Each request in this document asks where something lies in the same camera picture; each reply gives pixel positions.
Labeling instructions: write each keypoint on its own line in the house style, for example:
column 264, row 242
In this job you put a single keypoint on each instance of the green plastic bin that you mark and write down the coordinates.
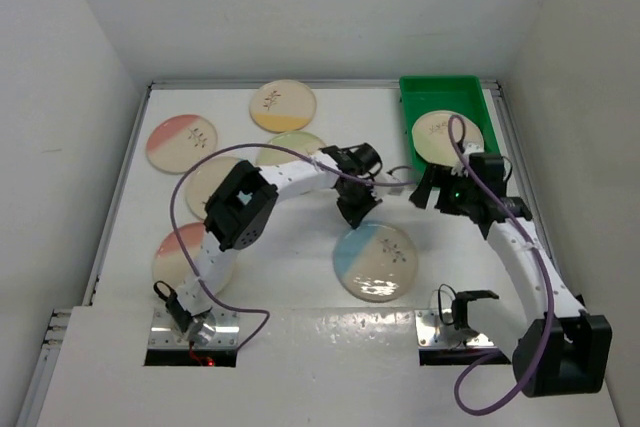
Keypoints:
column 460, row 94

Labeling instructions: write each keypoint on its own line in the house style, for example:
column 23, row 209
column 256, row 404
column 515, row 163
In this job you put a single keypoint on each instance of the blue cream plate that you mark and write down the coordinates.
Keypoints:
column 376, row 262
column 205, row 180

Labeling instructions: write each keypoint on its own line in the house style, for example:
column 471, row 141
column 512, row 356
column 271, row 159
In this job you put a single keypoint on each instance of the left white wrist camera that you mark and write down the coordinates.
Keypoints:
column 386, row 185

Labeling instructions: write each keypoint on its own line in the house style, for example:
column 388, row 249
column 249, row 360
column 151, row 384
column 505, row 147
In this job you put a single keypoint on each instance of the pink and cream plate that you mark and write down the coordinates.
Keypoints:
column 177, row 143

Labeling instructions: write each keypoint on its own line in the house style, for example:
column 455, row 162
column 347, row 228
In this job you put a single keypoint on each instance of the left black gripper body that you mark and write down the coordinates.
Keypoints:
column 357, row 188

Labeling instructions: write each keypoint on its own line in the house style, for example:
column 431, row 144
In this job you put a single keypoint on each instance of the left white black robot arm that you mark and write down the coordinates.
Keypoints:
column 238, row 211

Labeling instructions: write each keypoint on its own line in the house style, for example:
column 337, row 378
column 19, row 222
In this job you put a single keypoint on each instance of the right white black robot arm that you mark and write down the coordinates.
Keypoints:
column 558, row 347

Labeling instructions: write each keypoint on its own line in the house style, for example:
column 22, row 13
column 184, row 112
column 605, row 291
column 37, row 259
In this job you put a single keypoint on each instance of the green cream plate front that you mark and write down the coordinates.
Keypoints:
column 431, row 140

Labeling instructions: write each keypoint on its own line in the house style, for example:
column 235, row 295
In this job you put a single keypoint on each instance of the metal base plate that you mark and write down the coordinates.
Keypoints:
column 216, row 330
column 433, row 334

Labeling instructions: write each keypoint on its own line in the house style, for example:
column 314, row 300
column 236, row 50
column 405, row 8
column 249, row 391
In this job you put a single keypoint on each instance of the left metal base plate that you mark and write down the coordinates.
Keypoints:
column 216, row 330

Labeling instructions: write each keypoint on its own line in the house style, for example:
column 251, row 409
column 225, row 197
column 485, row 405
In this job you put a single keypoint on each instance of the green and cream plate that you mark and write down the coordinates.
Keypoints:
column 304, row 143

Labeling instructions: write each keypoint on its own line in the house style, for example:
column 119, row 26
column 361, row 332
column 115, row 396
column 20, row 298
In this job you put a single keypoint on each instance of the yellow and cream plate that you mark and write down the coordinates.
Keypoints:
column 283, row 105

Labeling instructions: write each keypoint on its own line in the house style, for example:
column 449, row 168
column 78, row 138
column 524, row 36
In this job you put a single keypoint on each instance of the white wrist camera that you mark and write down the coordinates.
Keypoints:
column 386, row 185
column 468, row 148

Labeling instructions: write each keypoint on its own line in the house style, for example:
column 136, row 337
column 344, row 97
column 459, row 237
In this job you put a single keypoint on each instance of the red cream plate front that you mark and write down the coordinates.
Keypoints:
column 172, row 267

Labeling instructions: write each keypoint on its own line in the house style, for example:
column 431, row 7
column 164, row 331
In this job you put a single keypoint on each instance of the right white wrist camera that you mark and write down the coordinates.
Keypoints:
column 468, row 148

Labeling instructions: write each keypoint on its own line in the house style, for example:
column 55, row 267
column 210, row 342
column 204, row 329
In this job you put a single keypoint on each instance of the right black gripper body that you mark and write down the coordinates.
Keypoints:
column 454, row 192

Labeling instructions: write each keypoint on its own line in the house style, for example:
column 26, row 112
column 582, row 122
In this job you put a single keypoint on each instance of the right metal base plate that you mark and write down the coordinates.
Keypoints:
column 433, row 334

